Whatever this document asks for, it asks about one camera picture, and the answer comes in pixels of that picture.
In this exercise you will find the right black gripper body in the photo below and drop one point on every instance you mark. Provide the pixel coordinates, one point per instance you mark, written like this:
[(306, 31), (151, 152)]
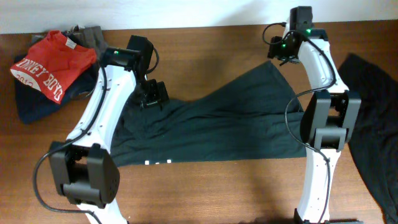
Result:
[(278, 48)]

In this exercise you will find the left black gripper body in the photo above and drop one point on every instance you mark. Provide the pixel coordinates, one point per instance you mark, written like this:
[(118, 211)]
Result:
[(148, 92)]

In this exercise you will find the dark green t-shirt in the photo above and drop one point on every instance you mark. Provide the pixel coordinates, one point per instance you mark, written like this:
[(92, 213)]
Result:
[(254, 116)]

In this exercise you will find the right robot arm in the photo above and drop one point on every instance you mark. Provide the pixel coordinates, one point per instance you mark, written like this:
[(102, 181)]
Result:
[(328, 122)]

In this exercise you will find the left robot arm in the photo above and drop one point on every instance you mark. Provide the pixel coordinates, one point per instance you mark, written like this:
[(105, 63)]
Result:
[(82, 167)]

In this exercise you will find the grey folded garment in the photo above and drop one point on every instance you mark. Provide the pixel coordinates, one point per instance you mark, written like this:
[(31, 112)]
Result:
[(83, 44)]

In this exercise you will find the red folded printed t-shirt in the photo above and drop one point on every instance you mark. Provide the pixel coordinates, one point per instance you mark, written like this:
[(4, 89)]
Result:
[(53, 64)]

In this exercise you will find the navy folded garment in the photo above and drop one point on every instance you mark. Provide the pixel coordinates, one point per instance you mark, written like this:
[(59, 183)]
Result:
[(33, 105)]

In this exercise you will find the black garment at right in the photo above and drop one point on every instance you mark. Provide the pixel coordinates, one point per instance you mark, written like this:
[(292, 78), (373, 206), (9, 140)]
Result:
[(373, 144)]

